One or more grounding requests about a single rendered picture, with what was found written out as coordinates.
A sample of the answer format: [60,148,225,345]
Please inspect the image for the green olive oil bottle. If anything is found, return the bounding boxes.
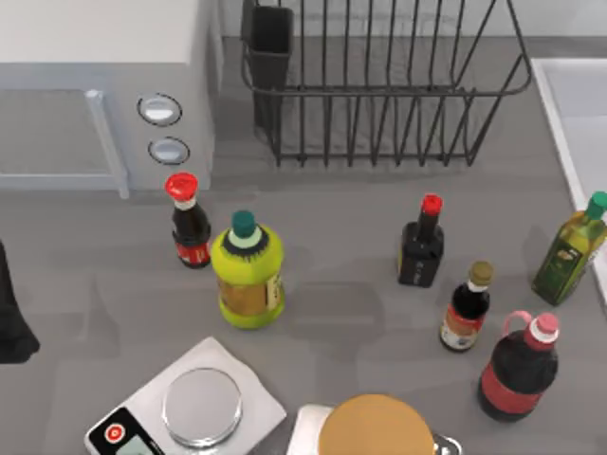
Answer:
[530,191,607,306]

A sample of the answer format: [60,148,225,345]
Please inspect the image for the white kitchen scale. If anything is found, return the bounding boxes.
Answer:
[83,336,288,455]

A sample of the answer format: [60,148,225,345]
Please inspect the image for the small microwave knob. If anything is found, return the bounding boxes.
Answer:
[147,136,192,166]

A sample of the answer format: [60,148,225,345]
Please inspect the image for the microwave door handle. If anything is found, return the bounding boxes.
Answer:
[83,88,131,199]

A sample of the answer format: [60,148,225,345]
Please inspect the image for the black wire dish rack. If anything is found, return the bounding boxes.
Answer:
[239,0,533,169]

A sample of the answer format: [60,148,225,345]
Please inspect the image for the dark jug with pink cap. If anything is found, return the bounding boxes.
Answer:
[477,310,561,424]

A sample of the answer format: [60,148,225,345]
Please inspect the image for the dark bottle with gold cap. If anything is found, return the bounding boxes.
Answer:
[439,260,495,354]

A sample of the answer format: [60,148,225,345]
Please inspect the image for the pale microwave oven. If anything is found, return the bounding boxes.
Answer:
[0,0,225,199]

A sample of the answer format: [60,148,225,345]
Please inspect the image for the red-capped dark sauce bottle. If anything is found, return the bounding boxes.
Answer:
[164,172,212,269]

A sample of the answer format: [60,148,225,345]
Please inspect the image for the square black bottle red cap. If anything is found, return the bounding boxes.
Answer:
[397,192,446,288]

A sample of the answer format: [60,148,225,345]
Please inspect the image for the large microwave knob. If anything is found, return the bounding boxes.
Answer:
[136,92,184,128]

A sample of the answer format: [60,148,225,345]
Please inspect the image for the black cutlery holder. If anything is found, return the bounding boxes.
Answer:
[240,0,295,139]

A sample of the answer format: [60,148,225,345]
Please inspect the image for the yellow-green bottle with teal cap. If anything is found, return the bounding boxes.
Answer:
[211,210,286,331]

